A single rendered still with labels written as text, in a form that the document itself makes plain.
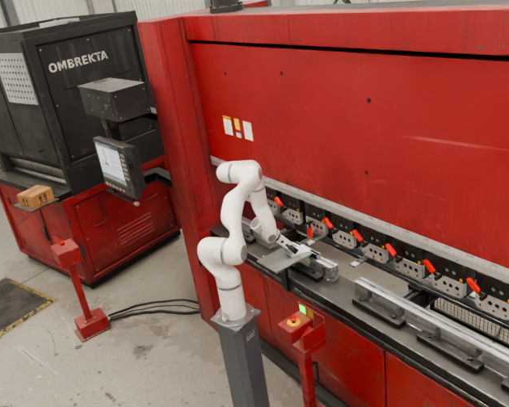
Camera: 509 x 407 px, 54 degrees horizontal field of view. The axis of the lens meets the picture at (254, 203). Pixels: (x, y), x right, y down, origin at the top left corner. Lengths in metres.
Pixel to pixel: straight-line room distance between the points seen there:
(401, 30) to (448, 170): 0.54
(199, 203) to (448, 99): 2.02
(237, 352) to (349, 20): 1.58
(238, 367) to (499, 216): 1.40
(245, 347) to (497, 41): 1.68
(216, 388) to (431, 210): 2.06
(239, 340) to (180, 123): 1.47
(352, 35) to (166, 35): 1.38
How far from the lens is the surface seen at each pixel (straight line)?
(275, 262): 2.85
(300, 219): 2.81
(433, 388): 2.51
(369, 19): 2.08
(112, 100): 3.24
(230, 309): 2.42
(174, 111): 3.24
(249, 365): 2.60
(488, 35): 1.81
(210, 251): 2.27
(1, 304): 5.28
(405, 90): 2.05
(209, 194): 3.50
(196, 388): 3.65
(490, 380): 2.37
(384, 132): 2.16
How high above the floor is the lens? 2.51
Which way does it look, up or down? 25 degrees down
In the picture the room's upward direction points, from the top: 8 degrees counter-clockwise
